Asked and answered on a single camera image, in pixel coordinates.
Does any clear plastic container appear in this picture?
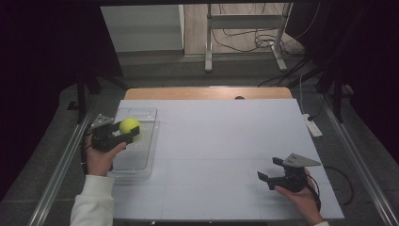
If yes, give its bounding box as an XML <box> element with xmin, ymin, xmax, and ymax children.
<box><xmin>107</xmin><ymin>106</ymin><xmax>160</xmax><ymax>182</ymax></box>

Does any yellow tennis ball dark mark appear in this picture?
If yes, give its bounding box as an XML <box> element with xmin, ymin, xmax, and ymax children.
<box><xmin>119</xmin><ymin>117</ymin><xmax>141</xmax><ymax>136</ymax></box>

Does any white cabinet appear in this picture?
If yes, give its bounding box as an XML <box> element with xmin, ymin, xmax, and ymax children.
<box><xmin>100</xmin><ymin>4</ymin><xmax>185</xmax><ymax>53</ymax></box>

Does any white metal desk frame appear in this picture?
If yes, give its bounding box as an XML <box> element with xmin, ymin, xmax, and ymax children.
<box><xmin>204</xmin><ymin>3</ymin><xmax>294</xmax><ymax>73</ymax></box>

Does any tangle of black floor cables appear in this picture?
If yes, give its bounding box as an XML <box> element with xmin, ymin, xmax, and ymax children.
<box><xmin>211</xmin><ymin>3</ymin><xmax>321</xmax><ymax>89</ymax></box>

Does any aluminium floor rail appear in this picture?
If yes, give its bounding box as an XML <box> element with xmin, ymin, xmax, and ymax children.
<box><xmin>321</xmin><ymin>93</ymin><xmax>399</xmax><ymax>226</ymax></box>
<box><xmin>27</xmin><ymin>109</ymin><xmax>95</xmax><ymax>226</ymax></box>

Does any dark curtain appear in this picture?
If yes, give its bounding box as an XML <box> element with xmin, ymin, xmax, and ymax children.
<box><xmin>285</xmin><ymin>0</ymin><xmax>399</xmax><ymax>164</ymax></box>

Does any black power strip cable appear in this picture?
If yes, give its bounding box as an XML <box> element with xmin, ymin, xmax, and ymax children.
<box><xmin>307</xmin><ymin>93</ymin><xmax>326</xmax><ymax>121</ymax></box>

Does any hand-held gripper black cable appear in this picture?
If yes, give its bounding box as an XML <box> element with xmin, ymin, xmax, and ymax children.
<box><xmin>79</xmin><ymin>125</ymin><xmax>95</xmax><ymax>175</ymax></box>
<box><xmin>305</xmin><ymin>165</ymin><xmax>355</xmax><ymax>212</ymax></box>

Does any left hand-held gripper black cable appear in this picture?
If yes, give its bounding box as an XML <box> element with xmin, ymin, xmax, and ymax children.
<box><xmin>79</xmin><ymin>125</ymin><xmax>95</xmax><ymax>175</ymax></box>

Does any person's left hand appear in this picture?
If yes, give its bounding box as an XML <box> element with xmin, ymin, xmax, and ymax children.
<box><xmin>85</xmin><ymin>135</ymin><xmax>127</xmax><ymax>178</ymax></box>

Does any white power strip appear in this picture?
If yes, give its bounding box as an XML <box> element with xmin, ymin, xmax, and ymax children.
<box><xmin>301</xmin><ymin>113</ymin><xmax>324</xmax><ymax>138</ymax></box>

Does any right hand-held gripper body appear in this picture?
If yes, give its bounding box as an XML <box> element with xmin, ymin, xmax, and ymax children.
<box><xmin>265</xmin><ymin>153</ymin><xmax>322</xmax><ymax>194</ymax></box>

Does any white foam board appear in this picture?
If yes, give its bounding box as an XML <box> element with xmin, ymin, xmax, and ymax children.
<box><xmin>111</xmin><ymin>99</ymin><xmax>345</xmax><ymax>220</ymax></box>

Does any right hand-held gripper black cable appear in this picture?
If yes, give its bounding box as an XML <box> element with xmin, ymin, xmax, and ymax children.
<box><xmin>305</xmin><ymin>165</ymin><xmax>355</xmax><ymax>212</ymax></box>

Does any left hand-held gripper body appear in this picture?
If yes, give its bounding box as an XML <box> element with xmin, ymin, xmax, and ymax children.
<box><xmin>89</xmin><ymin>113</ymin><xmax>127</xmax><ymax>153</ymax></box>

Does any black metal stand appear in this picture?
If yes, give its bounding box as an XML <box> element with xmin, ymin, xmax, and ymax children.
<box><xmin>314</xmin><ymin>62</ymin><xmax>346</xmax><ymax>123</ymax></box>
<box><xmin>67</xmin><ymin>67</ymin><xmax>130</xmax><ymax>125</ymax></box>

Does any person's right hand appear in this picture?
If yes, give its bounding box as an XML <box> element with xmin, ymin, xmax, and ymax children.
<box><xmin>274</xmin><ymin>168</ymin><xmax>323</xmax><ymax>222</ymax></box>

